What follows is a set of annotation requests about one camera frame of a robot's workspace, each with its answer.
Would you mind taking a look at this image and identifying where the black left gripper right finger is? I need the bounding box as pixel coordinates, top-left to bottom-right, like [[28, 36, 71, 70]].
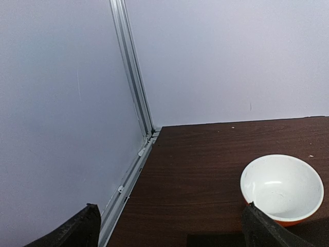
[[242, 203, 313, 247]]

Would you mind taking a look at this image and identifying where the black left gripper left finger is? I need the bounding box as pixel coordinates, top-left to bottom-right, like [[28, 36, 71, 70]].
[[27, 203, 101, 247]]

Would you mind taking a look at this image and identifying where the orange bowl white inside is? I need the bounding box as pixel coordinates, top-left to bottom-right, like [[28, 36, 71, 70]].
[[240, 154, 324, 227]]

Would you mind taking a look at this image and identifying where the aluminium table edge rail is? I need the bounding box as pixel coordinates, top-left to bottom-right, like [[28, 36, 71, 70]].
[[98, 128, 161, 246]]

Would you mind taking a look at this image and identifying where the aluminium corner post left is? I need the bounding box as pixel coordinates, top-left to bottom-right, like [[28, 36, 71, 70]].
[[110, 1, 154, 138]]

